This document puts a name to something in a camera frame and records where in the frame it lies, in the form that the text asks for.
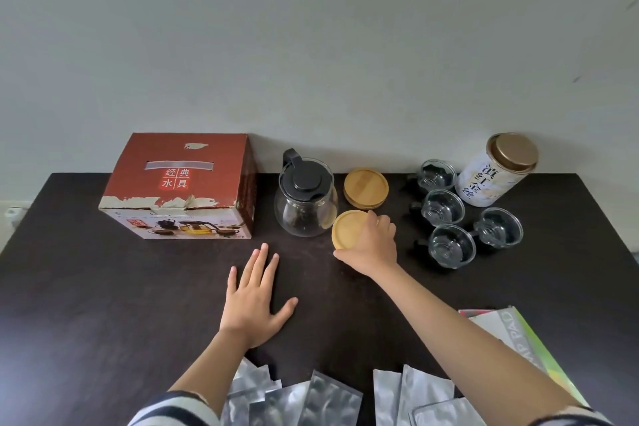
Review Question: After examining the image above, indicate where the person's left hand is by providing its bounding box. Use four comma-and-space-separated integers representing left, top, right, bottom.
219, 242, 299, 349

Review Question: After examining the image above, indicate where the person's right hand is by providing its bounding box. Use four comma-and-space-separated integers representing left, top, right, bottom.
333, 210, 399, 278

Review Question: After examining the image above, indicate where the glass teapot with black lid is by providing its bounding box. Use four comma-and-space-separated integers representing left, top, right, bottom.
273, 148, 339, 238

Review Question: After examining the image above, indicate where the glass cup with black handle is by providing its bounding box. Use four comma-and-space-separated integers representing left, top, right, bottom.
410, 188, 466, 226
414, 224, 476, 270
469, 206, 524, 250
407, 158, 458, 192

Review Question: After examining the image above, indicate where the red cardboard tea set box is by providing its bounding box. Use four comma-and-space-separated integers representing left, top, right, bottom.
98, 132, 258, 240

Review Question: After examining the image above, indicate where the person's left forearm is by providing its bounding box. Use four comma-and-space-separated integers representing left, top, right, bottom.
169, 328, 252, 417

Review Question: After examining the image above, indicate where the white black small box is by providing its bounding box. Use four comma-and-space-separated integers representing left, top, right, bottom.
468, 310, 550, 374

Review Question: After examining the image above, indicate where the pile of silver foil packets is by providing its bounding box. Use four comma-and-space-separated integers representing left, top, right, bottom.
219, 358, 488, 426

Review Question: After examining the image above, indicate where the white tea tin gold lid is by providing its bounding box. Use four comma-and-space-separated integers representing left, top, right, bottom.
455, 132, 540, 208

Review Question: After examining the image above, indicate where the person's right forearm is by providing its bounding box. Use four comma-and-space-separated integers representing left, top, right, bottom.
371, 263, 582, 426

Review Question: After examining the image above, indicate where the pink green paper package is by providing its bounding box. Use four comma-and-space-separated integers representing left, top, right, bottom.
509, 306, 591, 407

